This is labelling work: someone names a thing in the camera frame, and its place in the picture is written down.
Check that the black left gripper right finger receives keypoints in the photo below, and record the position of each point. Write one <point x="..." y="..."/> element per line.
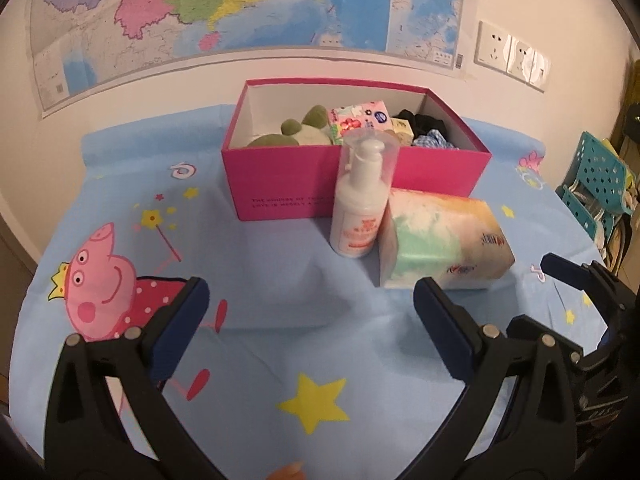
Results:
<point x="471" y="441"/>

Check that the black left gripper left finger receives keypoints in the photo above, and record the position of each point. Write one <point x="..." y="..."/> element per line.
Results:
<point x="84" y="437"/>

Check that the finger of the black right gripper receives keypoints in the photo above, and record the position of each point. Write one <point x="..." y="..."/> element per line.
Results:
<point x="616" y="302"/>

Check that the blue gingham scrunchie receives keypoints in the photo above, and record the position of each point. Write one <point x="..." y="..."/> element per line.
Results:
<point x="433" y="139"/>

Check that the small floral tissue packet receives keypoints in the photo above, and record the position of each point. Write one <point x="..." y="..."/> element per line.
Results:
<point x="368" y="115"/>

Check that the green frog plush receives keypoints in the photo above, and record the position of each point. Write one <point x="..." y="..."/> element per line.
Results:
<point x="313" y="129"/>

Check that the teal perforated plastic chair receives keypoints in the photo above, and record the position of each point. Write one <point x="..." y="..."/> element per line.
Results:
<point x="595" y="189"/>

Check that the pastel tissue pack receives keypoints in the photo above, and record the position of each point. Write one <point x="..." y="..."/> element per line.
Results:
<point x="456" y="241"/>

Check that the blue cartoon pig tablecloth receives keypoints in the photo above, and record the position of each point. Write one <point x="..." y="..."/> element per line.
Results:
<point x="301" y="357"/>

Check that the white pump lotion bottle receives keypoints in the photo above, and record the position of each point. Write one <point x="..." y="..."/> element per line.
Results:
<point x="364" y="178"/>

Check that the white wall socket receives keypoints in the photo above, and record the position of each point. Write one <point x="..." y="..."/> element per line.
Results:
<point x="493" y="47"/>
<point x="528" y="65"/>

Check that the colourful wall map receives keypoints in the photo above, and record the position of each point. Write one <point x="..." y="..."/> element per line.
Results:
<point x="78" y="45"/>

